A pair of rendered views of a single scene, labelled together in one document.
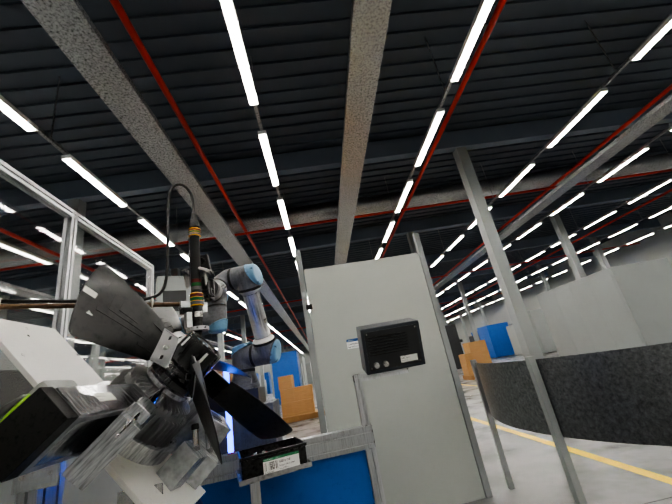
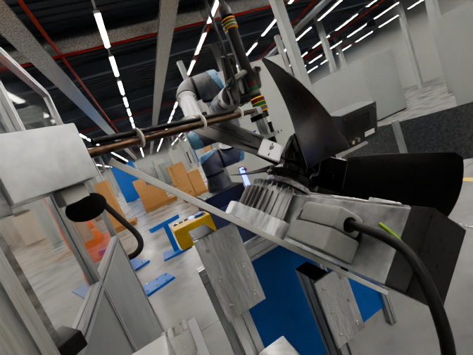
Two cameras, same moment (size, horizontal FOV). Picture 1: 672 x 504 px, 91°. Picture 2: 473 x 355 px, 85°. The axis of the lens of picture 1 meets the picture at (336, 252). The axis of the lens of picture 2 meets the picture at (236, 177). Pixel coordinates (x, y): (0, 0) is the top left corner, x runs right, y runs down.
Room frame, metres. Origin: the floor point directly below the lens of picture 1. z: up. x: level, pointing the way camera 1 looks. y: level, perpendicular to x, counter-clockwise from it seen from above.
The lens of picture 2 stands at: (0.31, 0.81, 1.32)
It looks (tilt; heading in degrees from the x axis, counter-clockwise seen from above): 8 degrees down; 348
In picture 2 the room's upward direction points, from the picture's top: 22 degrees counter-clockwise
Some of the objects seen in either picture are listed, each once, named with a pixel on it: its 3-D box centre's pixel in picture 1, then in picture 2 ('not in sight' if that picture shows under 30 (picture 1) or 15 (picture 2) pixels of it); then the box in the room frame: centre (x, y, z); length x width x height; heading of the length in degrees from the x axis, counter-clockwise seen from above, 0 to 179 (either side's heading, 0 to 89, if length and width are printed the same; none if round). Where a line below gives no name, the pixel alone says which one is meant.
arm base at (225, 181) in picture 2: (244, 379); (217, 179); (1.84, 0.59, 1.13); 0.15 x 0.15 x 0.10
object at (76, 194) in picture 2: not in sight; (84, 202); (0.68, 0.93, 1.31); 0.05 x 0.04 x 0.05; 132
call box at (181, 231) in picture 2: not in sight; (194, 231); (1.40, 0.83, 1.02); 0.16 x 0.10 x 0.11; 97
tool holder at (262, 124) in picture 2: (194, 316); (264, 122); (1.07, 0.50, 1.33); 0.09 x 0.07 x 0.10; 132
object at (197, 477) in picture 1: (198, 463); not in sight; (1.05, 0.49, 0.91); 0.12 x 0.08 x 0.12; 97
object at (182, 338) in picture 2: not in sight; (177, 341); (1.00, 0.98, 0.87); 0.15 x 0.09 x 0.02; 7
